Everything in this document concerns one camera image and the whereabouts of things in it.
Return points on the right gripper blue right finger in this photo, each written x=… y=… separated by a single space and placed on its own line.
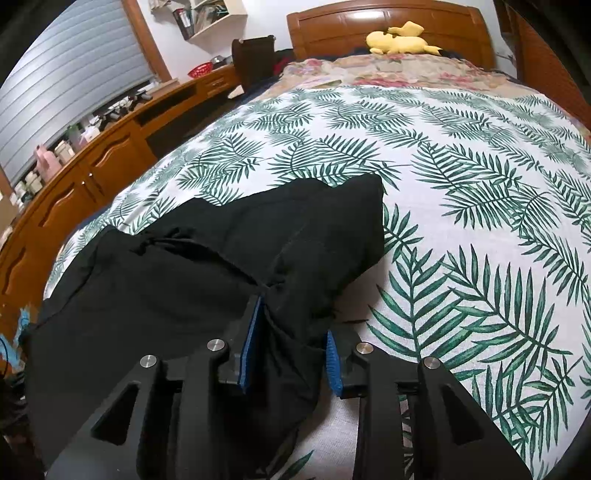
x=346 y=373

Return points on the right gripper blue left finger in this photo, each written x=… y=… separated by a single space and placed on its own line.
x=239 y=339

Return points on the black double-breasted coat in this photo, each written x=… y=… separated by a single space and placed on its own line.
x=122 y=365

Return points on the green leaf print bedsheet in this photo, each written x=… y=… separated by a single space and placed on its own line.
x=487 y=232

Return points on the wooden desk cabinet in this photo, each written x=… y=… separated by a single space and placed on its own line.
x=92 y=179

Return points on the pink bottle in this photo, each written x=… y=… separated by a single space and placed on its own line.
x=47 y=164

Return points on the dark wooden chair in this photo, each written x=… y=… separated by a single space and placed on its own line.
x=254 y=60

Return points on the floral quilt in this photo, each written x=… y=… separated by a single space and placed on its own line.
x=406 y=69

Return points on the yellow plush toy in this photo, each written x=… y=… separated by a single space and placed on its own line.
x=406 y=39

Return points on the grey window blind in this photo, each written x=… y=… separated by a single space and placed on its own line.
x=86 y=57

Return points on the brown louvered wardrobe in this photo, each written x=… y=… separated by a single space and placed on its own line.
x=550 y=41

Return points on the white wall shelf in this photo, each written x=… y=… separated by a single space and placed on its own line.
x=196 y=18

